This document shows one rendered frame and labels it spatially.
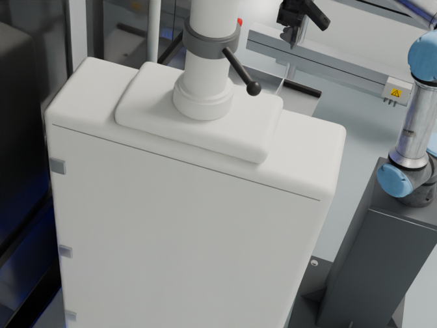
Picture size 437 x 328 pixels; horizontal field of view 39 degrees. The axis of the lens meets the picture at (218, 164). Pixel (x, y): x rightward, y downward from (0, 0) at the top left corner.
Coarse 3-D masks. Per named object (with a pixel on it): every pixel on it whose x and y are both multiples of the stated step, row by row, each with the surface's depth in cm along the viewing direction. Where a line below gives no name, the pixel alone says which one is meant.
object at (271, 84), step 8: (232, 72) 226; (248, 72) 226; (256, 72) 225; (264, 72) 223; (232, 80) 223; (240, 80) 224; (256, 80) 225; (264, 80) 225; (272, 80) 224; (280, 80) 223; (264, 88) 222; (272, 88) 223; (280, 88) 221
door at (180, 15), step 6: (180, 0) 170; (186, 0) 174; (180, 6) 171; (186, 6) 176; (174, 12) 169; (180, 12) 173; (186, 12) 178; (174, 18) 170; (180, 18) 175; (174, 24) 172; (180, 24) 177; (174, 30) 174; (180, 30) 179; (174, 36) 176; (174, 42) 178
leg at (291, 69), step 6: (312, 0) 288; (306, 18) 295; (306, 24) 297; (300, 36) 302; (300, 42) 304; (288, 66) 316; (294, 66) 315; (288, 72) 318; (294, 72) 318; (288, 78) 320
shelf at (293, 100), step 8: (288, 88) 224; (280, 96) 220; (288, 96) 221; (296, 96) 221; (304, 96) 222; (312, 96) 223; (320, 96) 223; (288, 104) 218; (296, 104) 218; (304, 104) 219; (312, 104) 219; (296, 112) 215; (304, 112) 216; (312, 112) 216
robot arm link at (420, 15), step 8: (392, 0) 178; (400, 0) 176; (408, 0) 174; (416, 0) 173; (424, 0) 172; (432, 0) 172; (400, 8) 179; (408, 8) 175; (416, 8) 173; (424, 8) 172; (432, 8) 171; (416, 16) 175; (424, 16) 172; (432, 16) 171; (424, 24) 174; (432, 24) 171
